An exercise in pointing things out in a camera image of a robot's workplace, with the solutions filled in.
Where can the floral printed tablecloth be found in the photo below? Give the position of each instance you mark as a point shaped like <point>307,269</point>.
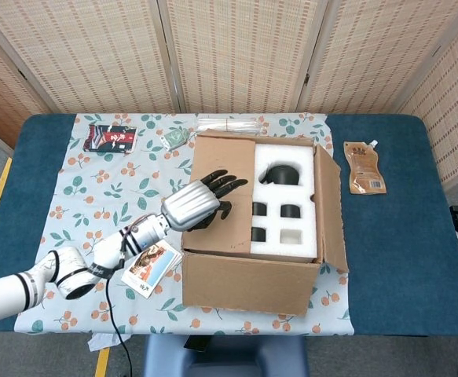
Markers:
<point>107,180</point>

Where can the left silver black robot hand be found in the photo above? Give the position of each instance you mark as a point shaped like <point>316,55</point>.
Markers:
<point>191,204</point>

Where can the black and red book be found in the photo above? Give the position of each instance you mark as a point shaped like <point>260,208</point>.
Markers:
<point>111,138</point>

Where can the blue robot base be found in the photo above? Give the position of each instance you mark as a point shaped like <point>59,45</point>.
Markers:
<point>228,357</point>

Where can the black tea cup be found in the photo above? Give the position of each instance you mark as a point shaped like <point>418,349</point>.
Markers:
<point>259,209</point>
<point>259,235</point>
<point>291,211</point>

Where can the cardboard box with red flaps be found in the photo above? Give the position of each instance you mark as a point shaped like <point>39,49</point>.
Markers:
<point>248,282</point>

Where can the white book with picture cover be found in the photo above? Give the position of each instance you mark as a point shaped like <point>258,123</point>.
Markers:
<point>154,267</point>

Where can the black teapot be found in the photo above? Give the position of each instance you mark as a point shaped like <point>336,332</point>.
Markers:
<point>283,174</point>

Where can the small green card pack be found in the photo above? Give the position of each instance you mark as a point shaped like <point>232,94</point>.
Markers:
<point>175,138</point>

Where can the brown spouted sauce pouch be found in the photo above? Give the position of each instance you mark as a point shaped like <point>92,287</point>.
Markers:
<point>366,169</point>

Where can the woven bamboo folding screen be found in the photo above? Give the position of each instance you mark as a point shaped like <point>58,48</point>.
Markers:
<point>244,47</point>

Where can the bundle of wooden sticks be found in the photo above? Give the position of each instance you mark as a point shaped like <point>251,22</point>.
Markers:
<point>228,125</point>

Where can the white foam insert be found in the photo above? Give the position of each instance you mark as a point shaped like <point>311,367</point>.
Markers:
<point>275,192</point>

